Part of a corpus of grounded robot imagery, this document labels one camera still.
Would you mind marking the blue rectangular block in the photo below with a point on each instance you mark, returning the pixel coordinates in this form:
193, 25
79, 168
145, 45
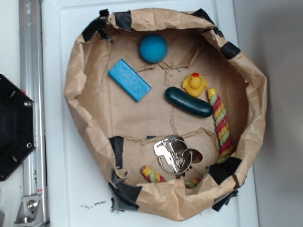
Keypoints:
129, 80

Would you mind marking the brown paper bag bin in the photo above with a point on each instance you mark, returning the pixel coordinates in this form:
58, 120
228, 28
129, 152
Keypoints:
120, 133

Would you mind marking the dark green toy cucumber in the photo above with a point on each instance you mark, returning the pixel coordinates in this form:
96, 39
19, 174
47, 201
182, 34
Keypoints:
188, 103

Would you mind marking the yellow rubber duck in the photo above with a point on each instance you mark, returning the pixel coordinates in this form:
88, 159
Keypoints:
194, 84

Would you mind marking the blue golf ball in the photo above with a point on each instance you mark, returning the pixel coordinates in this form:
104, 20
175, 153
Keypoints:
153, 48

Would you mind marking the white tray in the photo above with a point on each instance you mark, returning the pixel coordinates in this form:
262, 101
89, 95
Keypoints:
78, 194

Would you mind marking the multicolour twisted rope toy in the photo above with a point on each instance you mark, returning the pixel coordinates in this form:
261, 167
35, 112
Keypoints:
217, 171

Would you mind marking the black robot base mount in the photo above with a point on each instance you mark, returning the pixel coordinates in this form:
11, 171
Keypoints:
16, 127

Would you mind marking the aluminium extrusion rail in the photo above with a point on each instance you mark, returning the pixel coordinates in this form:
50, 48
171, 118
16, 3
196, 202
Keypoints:
33, 211

